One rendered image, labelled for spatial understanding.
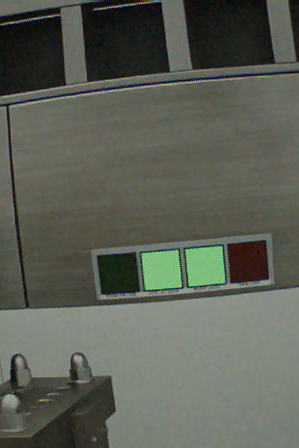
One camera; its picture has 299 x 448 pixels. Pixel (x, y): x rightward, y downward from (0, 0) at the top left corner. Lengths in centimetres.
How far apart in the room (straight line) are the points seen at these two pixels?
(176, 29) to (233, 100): 13
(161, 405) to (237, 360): 32
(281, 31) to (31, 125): 39
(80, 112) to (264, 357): 246
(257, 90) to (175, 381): 257
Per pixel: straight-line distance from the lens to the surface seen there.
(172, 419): 417
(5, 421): 143
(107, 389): 174
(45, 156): 172
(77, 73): 172
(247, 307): 405
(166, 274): 168
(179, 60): 169
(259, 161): 166
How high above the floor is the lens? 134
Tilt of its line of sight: 3 degrees down
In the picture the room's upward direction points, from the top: 6 degrees counter-clockwise
